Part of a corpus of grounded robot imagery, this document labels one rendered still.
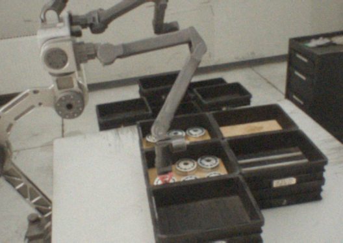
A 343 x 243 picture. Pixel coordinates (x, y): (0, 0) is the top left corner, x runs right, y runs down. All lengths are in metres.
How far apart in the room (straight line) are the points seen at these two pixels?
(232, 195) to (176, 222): 0.28
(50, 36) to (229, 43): 3.75
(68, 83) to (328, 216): 1.33
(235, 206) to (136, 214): 0.47
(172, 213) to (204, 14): 3.62
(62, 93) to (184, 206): 0.78
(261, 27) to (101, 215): 3.90
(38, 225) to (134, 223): 0.93
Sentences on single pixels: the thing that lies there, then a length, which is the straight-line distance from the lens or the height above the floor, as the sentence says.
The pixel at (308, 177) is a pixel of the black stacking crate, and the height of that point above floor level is 0.85.
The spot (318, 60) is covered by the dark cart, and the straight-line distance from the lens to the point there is 3.28.
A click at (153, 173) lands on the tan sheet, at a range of 1.98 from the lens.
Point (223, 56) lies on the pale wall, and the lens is 5.32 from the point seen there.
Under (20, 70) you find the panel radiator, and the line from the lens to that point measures 4.89.
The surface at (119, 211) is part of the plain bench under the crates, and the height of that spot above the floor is 0.70.
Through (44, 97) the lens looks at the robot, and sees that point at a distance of 2.13.
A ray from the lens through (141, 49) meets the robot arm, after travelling 1.72.
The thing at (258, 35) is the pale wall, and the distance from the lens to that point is 5.42.
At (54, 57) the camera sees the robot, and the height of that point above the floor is 1.46.
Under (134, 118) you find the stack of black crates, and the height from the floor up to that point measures 0.56.
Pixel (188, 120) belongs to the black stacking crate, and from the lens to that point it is 2.26.
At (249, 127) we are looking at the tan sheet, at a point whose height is 0.83.
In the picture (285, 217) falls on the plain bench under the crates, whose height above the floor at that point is 0.70.
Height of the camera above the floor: 1.97
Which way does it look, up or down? 28 degrees down
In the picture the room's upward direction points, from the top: 4 degrees counter-clockwise
